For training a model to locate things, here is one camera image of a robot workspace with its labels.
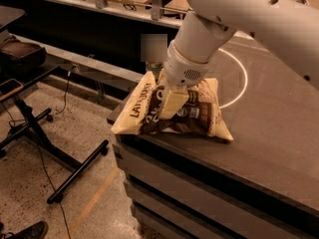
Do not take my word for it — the bottle behind chip bag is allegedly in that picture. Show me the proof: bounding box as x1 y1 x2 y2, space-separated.
146 62 163 80

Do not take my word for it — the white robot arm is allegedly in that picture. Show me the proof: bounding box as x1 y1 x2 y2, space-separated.
159 0 319 120

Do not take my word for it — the brown and cream chip bag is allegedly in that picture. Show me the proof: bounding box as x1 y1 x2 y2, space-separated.
112 72 233 140

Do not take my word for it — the grey metal bracket middle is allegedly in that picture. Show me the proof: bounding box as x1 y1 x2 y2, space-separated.
151 0 162 21

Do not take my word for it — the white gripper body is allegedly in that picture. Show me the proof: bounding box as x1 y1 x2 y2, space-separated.
163 41 209 86

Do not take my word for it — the grey table cabinet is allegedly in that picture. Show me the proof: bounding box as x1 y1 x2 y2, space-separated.
112 126 319 239

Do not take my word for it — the smartphone on stand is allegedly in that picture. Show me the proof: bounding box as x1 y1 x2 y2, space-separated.
0 79 23 101

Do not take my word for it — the dark bag on stand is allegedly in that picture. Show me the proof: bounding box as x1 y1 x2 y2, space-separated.
0 36 47 77

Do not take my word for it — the black floor cable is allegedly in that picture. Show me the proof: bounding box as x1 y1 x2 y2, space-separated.
0 69 74 239

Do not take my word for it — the black shoe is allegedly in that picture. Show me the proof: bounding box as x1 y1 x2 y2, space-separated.
1 221 48 239

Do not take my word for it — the black rolling stand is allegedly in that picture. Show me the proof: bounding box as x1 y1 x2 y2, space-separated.
0 64 109 204

